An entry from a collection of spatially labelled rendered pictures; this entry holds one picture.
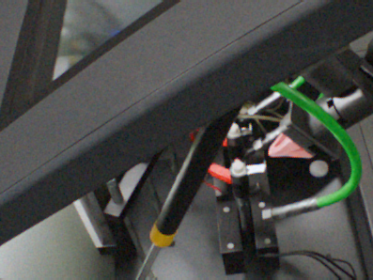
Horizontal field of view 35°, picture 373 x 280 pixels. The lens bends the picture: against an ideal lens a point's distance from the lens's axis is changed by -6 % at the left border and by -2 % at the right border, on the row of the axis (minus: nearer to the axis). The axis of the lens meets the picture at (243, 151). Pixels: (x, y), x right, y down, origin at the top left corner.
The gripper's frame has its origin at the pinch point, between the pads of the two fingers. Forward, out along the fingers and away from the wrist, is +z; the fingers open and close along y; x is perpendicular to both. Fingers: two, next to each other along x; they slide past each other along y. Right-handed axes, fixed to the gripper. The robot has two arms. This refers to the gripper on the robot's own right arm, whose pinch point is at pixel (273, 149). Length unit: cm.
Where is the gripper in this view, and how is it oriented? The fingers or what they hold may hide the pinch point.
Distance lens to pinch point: 92.4
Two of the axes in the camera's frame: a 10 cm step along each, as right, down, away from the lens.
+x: -1.5, 7.6, -6.4
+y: -7.5, -5.1, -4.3
